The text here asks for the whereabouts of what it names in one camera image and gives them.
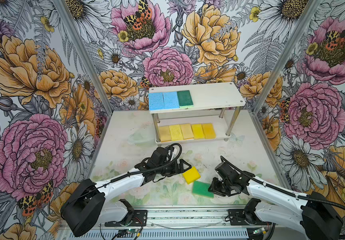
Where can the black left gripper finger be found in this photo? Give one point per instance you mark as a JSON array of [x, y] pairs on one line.
[[184, 166], [177, 171]]

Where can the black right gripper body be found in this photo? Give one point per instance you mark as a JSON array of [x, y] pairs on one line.
[[219, 185]]

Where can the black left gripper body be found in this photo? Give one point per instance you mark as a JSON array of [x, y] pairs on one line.
[[174, 167]]

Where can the bright yellow sponge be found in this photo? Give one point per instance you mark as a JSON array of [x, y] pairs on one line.
[[191, 175]]

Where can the tan beige sponge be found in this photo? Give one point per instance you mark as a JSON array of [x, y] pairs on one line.
[[165, 135]]

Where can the pale yellow porous sponge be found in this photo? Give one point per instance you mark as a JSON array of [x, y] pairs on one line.
[[176, 132]]

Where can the yellow sponge green underside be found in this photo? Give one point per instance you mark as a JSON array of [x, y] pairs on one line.
[[198, 132]]

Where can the white two-tier shelf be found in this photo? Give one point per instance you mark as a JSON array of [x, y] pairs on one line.
[[219, 104]]

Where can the small blue sponge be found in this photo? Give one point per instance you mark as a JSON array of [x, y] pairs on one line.
[[156, 101]]

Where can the light blue sponge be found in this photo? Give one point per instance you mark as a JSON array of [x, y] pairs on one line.
[[171, 100]]

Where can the dark green sponge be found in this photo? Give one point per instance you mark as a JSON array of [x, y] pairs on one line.
[[185, 99]]

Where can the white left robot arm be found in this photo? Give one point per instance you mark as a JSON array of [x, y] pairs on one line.
[[91, 202]]

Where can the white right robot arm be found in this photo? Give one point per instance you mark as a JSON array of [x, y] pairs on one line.
[[272, 204]]

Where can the green circuit board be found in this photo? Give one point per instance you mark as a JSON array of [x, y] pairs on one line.
[[128, 231]]

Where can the aluminium front rail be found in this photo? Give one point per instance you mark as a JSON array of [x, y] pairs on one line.
[[186, 217]]

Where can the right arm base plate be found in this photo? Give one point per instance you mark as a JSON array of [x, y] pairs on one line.
[[240, 217]]

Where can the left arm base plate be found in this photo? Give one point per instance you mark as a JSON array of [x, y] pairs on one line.
[[137, 219]]

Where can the white vented cable duct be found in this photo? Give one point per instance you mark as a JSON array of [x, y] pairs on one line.
[[167, 234]]

